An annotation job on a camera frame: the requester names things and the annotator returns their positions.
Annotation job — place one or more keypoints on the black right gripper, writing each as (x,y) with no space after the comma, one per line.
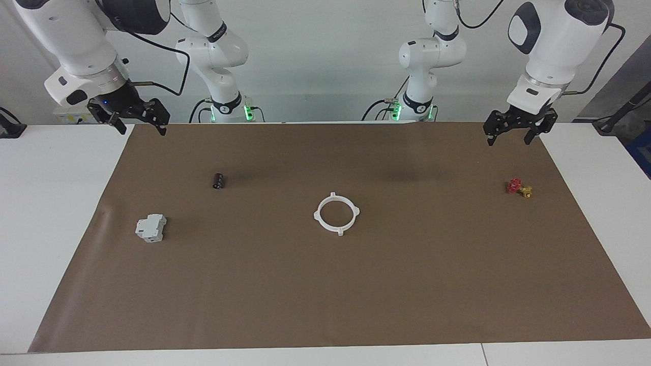
(127,107)

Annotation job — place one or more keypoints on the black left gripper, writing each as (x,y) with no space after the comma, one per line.
(519,121)

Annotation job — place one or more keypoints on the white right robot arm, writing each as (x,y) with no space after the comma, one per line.
(66,40)

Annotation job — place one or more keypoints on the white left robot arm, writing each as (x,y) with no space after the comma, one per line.
(549,46)

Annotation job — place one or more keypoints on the black cylindrical capacitor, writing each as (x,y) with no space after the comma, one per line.
(218,181)

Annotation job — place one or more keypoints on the black stand with pole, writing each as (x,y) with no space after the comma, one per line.
(608,126)

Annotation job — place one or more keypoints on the white circuit breaker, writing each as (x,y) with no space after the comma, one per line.
(150,227)

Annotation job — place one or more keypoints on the black stand base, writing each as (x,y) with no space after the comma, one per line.
(10,129)

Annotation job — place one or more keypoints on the blue box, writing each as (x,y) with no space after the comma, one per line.
(642,152)

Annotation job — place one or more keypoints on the brown paper table mat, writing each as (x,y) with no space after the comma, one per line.
(356,295)

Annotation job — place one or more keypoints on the white wall socket box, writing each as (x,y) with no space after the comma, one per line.
(71,117)

